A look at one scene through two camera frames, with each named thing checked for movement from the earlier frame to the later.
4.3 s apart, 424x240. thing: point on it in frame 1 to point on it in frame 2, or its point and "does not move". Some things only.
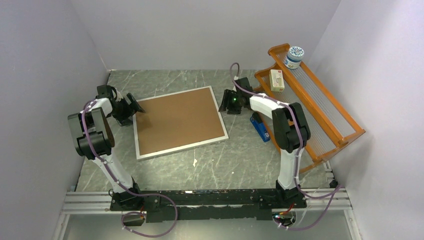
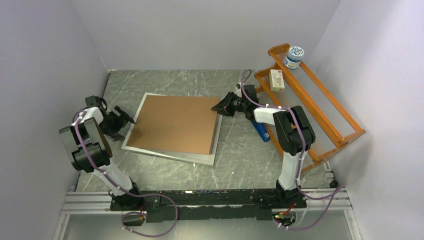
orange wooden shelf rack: (330, 125) does not move
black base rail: (206, 204) does not move
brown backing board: (177, 120) does not move
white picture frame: (176, 121) to (200, 158)
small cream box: (276, 80) does not move
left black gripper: (124, 120) to (112, 133)
